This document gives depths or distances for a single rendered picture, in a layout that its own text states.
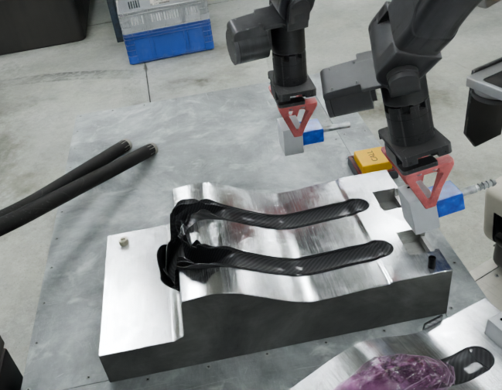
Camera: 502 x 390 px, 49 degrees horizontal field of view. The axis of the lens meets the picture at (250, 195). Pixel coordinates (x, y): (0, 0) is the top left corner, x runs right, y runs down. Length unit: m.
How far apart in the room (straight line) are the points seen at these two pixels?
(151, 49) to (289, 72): 3.07
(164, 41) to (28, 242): 1.93
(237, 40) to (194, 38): 3.10
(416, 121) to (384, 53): 0.13
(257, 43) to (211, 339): 0.46
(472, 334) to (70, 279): 0.65
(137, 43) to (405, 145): 3.34
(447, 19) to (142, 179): 0.79
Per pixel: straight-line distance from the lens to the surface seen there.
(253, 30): 0.90
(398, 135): 0.74
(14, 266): 2.47
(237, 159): 1.23
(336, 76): 0.71
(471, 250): 2.21
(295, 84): 0.96
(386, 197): 0.97
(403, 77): 0.64
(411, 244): 0.89
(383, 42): 0.65
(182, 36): 3.98
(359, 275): 0.81
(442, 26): 0.61
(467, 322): 0.81
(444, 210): 0.82
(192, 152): 1.28
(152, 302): 0.85
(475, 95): 1.00
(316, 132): 1.02
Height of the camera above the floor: 1.46
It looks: 36 degrees down
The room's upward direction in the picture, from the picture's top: 8 degrees counter-clockwise
